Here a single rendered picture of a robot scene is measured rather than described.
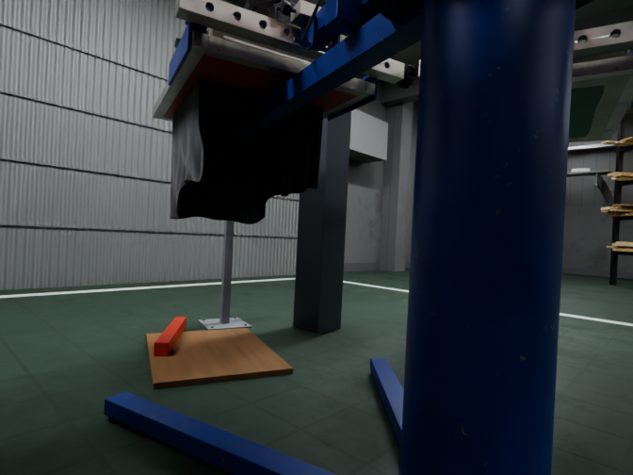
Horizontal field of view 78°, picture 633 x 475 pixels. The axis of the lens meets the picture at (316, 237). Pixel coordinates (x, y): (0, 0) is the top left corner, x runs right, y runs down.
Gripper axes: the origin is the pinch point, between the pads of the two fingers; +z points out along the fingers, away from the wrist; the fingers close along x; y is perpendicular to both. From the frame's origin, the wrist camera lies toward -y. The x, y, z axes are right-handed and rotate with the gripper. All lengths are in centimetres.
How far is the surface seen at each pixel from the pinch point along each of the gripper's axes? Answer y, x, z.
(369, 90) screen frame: 26.8, -18.7, 12.6
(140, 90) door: -19, 246, -55
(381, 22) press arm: -3, -62, 19
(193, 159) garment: -21.8, 10.1, 37.8
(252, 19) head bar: -16.5, -26.8, 6.8
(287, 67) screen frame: -2.7, -18.7, 12.7
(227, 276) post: 11, 75, 84
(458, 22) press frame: -10, -87, 32
